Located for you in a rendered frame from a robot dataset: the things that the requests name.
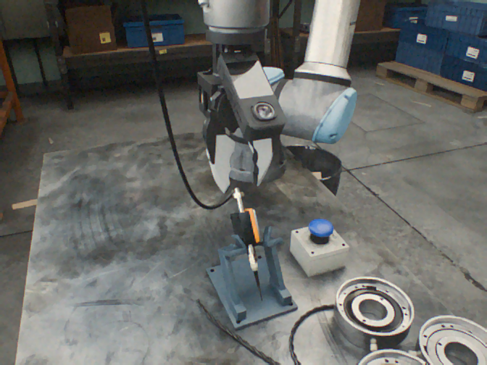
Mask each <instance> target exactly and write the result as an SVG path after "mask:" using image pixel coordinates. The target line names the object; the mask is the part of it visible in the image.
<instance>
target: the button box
mask: <svg viewBox="0 0 487 365"><path fill-rule="evenodd" d="M290 252H291V254H292V255H293V257H295V258H296V260H297V261H298V263H299V265H300V267H301V268H302V269H303V270H304V272H306V274H307V276H308V277H314V276H317V275H318V274H322V273H326V272H331V271H334V270H337V269H343V268H345V267H346V260H347V254H349V246H348V245H347V244H346V243H345V241H344V240H343V239H342V238H341V237H340V236H339V234H338V233H337V232H336V231H335V230H333V234H332V235H330V236H328V237H323V238H322V239H319V238H317V236H315V235H313V234H311V233H310V232H309V227H305V228H301V229H297V230H292V231H291V246H290Z"/></svg>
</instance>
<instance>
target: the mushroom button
mask: <svg viewBox="0 0 487 365"><path fill-rule="evenodd" d="M309 232H310V233H311V234H313V235H315V236H317V238H319V239H322V238H323V237H328V236H330V235H332V234H333V226H332V224H331V223H330V221H328V220H326V219H314V220H312V221H311V222H310V223H309Z"/></svg>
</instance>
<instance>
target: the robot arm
mask: <svg viewBox="0 0 487 365"><path fill-rule="evenodd" d="M359 3H360V0H316V2H315V10H314V14H313V18H312V21H311V22H312V26H310V28H311V30H309V37H308V41H307V49H306V54H305V58H304V63H303V65H302V66H300V67H299V68H298V69H297V70H295V71H294V78H293V80H287V79H283V77H284V74H283V71H282V70H281V69H278V68H272V67H263V68H262V65H261V62H260V60H259V58H258V56H257V53H256V52H255V51H254V50H252V49H251V45H252V44H256V43H261V42H264V41H265V40H267V27H265V25H267V24H268V23H269V18H270V0H198V4H199V6H200V7H203V8H204V23H205V24H206V25H207V27H206V40H207V41H208V42H210V43H212V68H209V71H206V72H197V74H198V87H199V109H200V110H201V113H202V114H203V115H204V116H205V117H206V119H205V121H204V123H203V128H202V135H203V139H204V145H205V146H206V152H207V156H208V157H209V163H210V166H211V169H212V174H213V177H214V179H215V182H216V183H217V185H218V186H219V187H220V189H221V191H222V192H223V193H227V192H228V188H229V187H230V177H231V178H233V179H234V180H239V182H243V183H254V185H255V186H259V185H260V183H267V182H270V181H271V180H275V179H277V178H279V177H280V176H282V175H284V174H285V172H286V155H285V152H284V148H283V147H282V144H281V140H280V135H287V136H291V137H295V138H301V139H306V140H312V142H313V143H327V144H334V143H337V142H339V141H340V139H341V137H342V136H343V135H344V133H345V132H346V130H347V128H348V126H349V123H350V122H351V117H352V115H353V113H354V108H355V104H356V103H355V102H356V100H357V92H356V91H355V90H354V89H353V88H351V82H352V79H351V78H350V77H349V75H348V74H347V72H346V66H347V63H348V59H349V52H350V48H351V42H352V38H353V34H354V27H355V24H356V20H357V14H358V9H359ZM201 86H202V97H203V103H202V102H201ZM225 127H226V128H227V129H229V131H230V136H229V135H228V134H226V130H225Z"/></svg>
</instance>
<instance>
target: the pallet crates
mask: <svg viewBox="0 0 487 365"><path fill-rule="evenodd" d="M438 2H445V3H444V4H440V3H438ZM427 9H428V12H427V15H426V18H419V19H412V20H401V26H400V27H401V28H400V32H399V41H398V43H399V45H397V47H398V49H397V54H396V60H395V61H390V62H382V63H378V65H377V70H376V77H379V78H382V80H385V81H388V82H391V83H394V84H397V85H400V86H402V87H405V88H407V89H410V90H412V91H415V92H418V93H421V94H424V95H426V96H429V97H431V98H434V99H437V100H439V101H442V102H445V103H447V104H451V105H454V106H455V107H457V108H460V109H464V110H465V111H468V112H472V113H476V112H480V110H481V108H482V105H483V103H485V104H487V4H482V3H480V2H474V1H462V0H443V1H442V0H435V1H429V5H428V8H427ZM414 20H417V23H413V22H411V21H414ZM394 71H396V72H398V73H400V74H403V75H404V76H407V77H411V78H414V79H416V82H415V84H414V85H413V84H411V83H407V82H404V81H402V80H398V79H396V78H393V73H394ZM433 86H437V87H439V88H443V89H446V90H448V91H452V92H453V93H457V94H459V95H462V100H461V101H458V100H455V99H452V98H448V97H445V96H442V95H441V94H440V93H436V92H432V90H433Z"/></svg>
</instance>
